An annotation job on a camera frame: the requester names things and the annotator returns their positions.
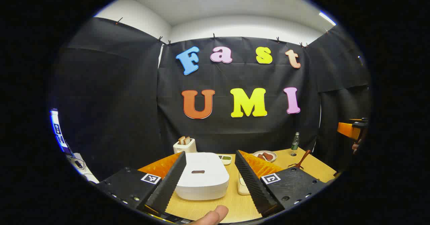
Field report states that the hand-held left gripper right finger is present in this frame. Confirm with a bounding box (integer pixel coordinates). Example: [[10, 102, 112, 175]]
[[234, 150, 328, 218]]

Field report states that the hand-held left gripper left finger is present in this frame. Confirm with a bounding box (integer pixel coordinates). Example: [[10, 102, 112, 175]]
[[97, 151, 187, 215]]

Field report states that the clear plastic rice container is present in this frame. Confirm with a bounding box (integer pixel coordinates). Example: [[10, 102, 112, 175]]
[[237, 171, 251, 196]]

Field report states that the white rice cooker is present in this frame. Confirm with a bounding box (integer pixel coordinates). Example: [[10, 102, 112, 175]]
[[175, 152, 230, 200]]

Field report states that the brown wooden spoon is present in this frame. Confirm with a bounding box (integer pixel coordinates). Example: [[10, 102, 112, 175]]
[[295, 149, 312, 169]]

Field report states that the white round plate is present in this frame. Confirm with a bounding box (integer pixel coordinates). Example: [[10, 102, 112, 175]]
[[253, 150, 277, 163]]

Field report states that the white toaster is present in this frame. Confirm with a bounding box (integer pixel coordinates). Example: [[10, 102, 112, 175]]
[[173, 137, 197, 154]]

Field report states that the narrow ceiling light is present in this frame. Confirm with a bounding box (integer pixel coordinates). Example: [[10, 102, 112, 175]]
[[318, 11, 337, 26]]

